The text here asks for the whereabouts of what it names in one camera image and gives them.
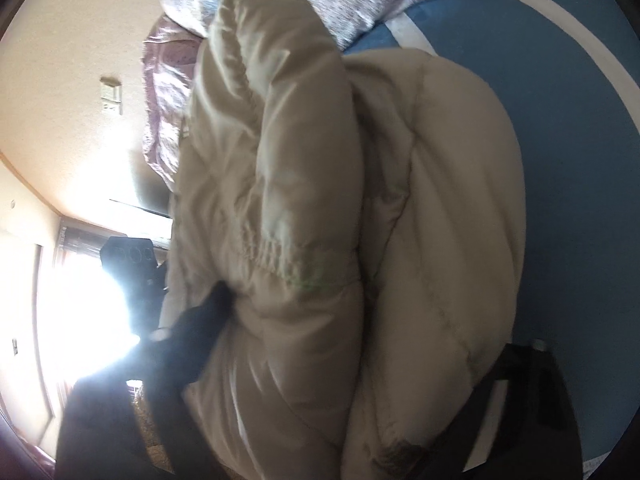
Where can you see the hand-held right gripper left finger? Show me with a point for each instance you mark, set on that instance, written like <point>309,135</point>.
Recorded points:
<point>195,330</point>

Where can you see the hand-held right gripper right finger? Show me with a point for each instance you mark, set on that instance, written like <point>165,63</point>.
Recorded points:
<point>550,385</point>

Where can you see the beige puffer jacket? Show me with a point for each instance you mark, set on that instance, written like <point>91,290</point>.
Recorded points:
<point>300,210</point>

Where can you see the bright window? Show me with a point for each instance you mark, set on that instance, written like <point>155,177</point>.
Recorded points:
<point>90,310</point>

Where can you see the white door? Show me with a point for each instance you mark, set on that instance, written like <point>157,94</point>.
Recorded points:
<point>25,300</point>

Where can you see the blue bed sheet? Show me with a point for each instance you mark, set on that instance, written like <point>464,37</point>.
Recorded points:
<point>575,160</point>

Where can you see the beige wall control panel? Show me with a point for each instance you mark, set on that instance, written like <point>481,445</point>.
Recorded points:
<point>110,89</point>

